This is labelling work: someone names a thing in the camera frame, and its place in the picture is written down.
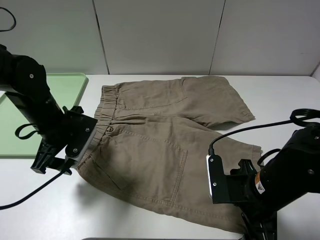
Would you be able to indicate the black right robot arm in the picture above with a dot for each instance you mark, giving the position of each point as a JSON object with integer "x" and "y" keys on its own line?
{"x": 293, "y": 172}

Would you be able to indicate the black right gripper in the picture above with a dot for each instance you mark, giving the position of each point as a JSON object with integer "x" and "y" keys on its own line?
{"x": 243, "y": 193}

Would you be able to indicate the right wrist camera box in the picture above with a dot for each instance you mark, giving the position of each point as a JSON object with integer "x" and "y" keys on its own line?
{"x": 217, "y": 180}

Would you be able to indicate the khaki shorts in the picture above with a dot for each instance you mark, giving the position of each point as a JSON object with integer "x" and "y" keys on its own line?
{"x": 151, "y": 142}

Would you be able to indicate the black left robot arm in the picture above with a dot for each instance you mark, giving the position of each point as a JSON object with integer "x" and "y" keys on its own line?
{"x": 23, "y": 80}

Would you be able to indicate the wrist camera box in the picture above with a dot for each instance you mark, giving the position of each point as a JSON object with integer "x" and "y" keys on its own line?
{"x": 217, "y": 180}
{"x": 83, "y": 129}

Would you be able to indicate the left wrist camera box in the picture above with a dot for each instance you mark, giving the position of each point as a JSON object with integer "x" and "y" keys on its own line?
{"x": 83, "y": 129}

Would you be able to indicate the green plastic tray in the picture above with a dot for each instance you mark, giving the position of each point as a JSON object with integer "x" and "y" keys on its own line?
{"x": 66, "y": 88}

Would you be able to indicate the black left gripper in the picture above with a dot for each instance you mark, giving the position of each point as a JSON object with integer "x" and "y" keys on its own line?
{"x": 54, "y": 126}

